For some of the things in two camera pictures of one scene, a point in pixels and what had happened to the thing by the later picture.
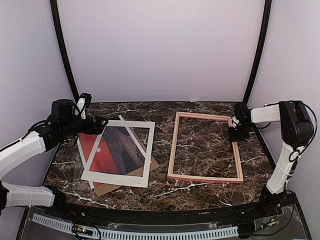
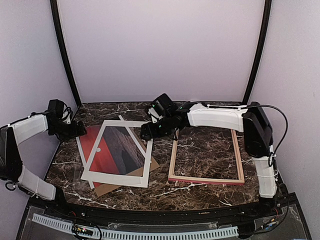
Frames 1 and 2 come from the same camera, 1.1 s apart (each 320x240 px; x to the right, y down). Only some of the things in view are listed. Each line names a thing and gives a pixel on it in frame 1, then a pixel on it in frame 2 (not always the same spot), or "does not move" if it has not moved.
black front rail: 267,205 does not move
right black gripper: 234,138 to 150,132
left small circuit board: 81,230 does not move
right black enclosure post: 267,7 does not move
